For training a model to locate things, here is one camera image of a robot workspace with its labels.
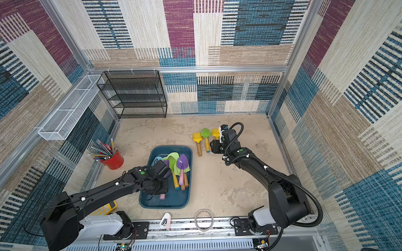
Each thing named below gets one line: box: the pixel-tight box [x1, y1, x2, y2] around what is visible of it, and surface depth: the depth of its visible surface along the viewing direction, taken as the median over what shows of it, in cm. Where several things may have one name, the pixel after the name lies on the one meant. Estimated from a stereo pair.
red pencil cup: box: [100, 150, 125, 170], surface depth 96 cm
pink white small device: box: [159, 212, 172, 231], surface depth 76 cm
